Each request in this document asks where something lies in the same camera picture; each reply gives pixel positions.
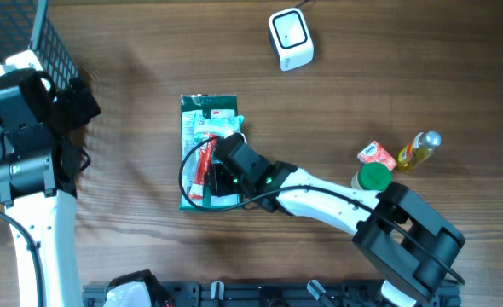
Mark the teal pack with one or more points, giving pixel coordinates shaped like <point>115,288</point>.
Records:
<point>205,128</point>

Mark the green 3M package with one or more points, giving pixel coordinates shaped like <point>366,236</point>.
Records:
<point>209,107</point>

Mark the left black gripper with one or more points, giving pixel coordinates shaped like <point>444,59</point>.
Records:
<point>80,115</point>

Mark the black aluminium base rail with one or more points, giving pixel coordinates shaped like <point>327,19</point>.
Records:
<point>347,294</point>

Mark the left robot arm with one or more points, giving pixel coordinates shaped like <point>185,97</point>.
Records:
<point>38,181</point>

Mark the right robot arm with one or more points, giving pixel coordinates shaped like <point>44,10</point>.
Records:
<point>401,235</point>

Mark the yellow oil bottle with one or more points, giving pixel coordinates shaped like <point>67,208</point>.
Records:
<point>421,148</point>

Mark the white barcode scanner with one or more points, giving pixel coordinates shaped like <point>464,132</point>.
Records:
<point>290,38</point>

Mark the green lidded jar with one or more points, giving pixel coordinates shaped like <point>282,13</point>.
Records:
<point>372,176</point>

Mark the grey plastic mesh basket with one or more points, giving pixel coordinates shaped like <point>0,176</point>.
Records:
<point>25,25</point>

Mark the red stick sachet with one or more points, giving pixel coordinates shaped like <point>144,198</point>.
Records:
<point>196,191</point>

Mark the orange tissue box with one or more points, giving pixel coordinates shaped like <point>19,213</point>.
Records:
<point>374,152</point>

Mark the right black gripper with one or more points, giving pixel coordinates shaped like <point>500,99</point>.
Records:
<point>218,185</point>

